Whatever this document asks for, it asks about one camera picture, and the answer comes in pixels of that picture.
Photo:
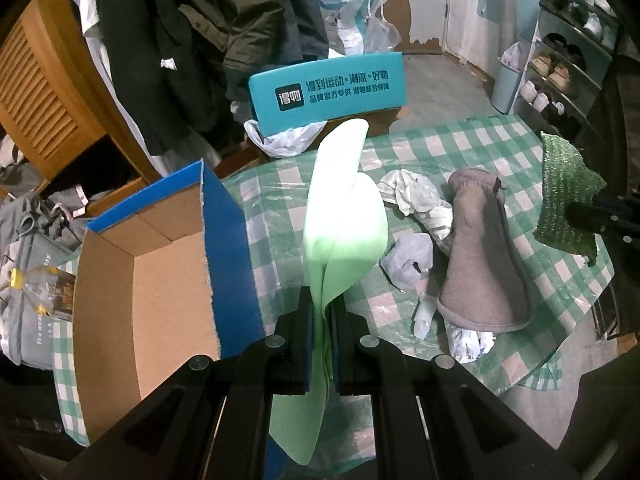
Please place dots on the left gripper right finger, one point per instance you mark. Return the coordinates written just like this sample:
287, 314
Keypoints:
433, 419

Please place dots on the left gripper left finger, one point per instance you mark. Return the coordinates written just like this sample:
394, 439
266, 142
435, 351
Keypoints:
210, 419

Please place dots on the green knitted scrub cloth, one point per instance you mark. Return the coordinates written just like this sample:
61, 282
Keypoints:
565, 180

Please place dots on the white blue striped sock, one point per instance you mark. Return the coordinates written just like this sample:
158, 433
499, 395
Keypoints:
465, 346

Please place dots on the light grey sock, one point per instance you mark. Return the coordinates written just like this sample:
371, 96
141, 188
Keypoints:
410, 259

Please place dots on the white cloth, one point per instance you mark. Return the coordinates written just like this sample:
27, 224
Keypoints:
416, 195

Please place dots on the green white foam sheet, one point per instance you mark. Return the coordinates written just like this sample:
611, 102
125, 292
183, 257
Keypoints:
345, 234

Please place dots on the blue cardboard box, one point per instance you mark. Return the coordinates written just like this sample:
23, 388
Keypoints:
162, 277

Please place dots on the light blue trash bin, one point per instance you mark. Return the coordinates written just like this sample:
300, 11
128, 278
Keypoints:
510, 66

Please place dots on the white shoe rack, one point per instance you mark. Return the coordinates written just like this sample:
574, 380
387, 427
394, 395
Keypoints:
572, 46

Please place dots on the plastic bottle yellow cap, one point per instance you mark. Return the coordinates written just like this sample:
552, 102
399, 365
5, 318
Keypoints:
50, 291

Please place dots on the grey clothes pile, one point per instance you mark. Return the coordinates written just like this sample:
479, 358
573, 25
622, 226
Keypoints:
34, 232

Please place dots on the white plastic bag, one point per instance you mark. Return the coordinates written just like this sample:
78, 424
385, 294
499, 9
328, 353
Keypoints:
285, 144

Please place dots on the teal shoe box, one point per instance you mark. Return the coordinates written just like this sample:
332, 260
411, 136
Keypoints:
297, 95

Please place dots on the blue printed plastic bag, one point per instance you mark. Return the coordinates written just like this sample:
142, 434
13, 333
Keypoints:
356, 27

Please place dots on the wooden louvered wardrobe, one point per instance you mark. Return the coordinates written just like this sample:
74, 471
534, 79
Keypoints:
54, 104

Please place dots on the dark hanging jackets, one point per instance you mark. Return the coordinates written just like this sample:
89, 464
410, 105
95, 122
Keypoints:
177, 66

